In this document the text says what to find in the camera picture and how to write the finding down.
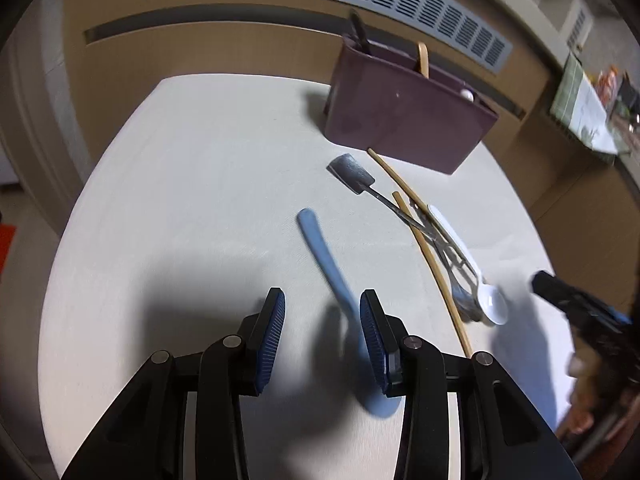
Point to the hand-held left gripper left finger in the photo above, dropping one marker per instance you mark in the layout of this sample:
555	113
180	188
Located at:
270	345

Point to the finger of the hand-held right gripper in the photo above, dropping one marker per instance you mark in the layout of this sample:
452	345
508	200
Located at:
552	287

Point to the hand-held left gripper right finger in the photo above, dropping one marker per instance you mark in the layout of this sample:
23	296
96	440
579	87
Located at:
372	345

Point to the white plastic spoon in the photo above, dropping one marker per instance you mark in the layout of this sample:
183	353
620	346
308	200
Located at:
492	305

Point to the metal fork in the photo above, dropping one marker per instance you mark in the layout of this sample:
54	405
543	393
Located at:
457	262

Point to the light blue plastic spoon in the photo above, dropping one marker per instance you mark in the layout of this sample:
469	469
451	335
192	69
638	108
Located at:
320	250

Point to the grey shovel-shaped metal spoon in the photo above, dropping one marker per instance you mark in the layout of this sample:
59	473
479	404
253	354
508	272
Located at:
350	170

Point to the purple utensil holder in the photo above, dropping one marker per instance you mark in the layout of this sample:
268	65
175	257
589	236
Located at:
400	110

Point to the person's right hand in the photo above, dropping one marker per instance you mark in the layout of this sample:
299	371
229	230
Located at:
580	410

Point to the green checked cloth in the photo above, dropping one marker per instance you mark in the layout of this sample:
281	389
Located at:
575	100

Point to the red floor mat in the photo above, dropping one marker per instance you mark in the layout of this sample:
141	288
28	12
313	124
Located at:
6	247

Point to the wooden counter cabinet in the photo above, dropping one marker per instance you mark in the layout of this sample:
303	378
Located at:
225	45

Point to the small wall vent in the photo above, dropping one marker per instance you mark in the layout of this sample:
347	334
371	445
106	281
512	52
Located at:
576	25

